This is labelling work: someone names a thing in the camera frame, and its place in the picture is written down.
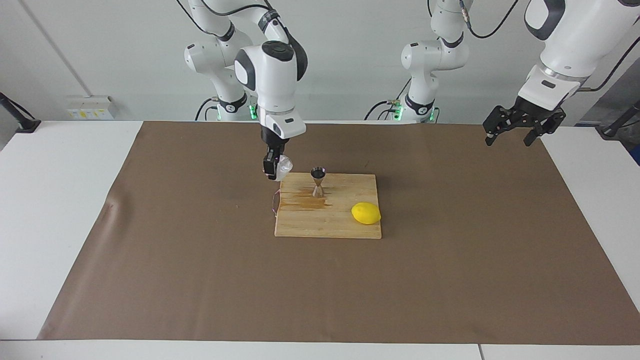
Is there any yellow lemon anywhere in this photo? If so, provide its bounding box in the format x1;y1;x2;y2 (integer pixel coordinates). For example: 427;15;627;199
351;202;382;225

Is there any clear glass cup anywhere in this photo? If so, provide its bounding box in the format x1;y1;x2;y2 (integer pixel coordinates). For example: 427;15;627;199
274;155;294;182

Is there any steel double jigger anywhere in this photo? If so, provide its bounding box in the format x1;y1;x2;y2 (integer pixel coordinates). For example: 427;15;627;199
310;167;328;198

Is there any black base cable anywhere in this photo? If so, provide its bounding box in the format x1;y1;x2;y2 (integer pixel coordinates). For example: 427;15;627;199
195;97;221;122
364;75;412;122

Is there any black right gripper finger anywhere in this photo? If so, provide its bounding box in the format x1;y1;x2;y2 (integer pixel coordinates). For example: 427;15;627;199
263;146;283;181

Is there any brown paper table mat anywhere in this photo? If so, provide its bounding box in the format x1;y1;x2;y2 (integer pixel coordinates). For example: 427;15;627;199
37;121;640;346

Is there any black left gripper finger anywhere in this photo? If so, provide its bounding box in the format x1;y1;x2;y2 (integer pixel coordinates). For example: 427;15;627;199
482;105;521;147
522;109;567;147

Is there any wooden cutting board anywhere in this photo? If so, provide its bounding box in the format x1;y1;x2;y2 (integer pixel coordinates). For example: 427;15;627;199
271;172;382;240

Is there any white wall socket box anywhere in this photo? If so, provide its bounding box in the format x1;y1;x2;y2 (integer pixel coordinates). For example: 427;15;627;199
66;95;120;121

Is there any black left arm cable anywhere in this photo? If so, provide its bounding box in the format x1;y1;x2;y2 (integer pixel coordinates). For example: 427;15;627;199
577;35;640;92

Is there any black clamp stand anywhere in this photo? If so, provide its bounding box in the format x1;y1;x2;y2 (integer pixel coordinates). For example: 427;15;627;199
597;100;640;140
0;91;42;134

